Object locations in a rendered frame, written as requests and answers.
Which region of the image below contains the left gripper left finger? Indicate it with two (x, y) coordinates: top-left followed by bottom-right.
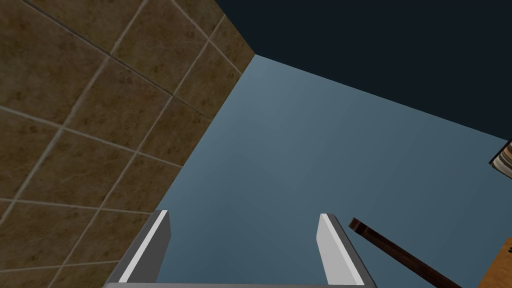
(106, 209), (172, 285)

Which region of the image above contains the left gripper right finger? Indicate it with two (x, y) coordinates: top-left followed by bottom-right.
(315, 213), (377, 287)

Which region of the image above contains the dark brown wooden bar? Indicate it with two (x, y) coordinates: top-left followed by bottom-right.
(347, 217), (464, 288)

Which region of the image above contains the light brown wooden furniture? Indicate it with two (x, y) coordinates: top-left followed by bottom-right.
(477, 237), (512, 288)

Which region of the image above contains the framed wall picture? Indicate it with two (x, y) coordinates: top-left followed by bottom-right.
(488, 139), (512, 179)

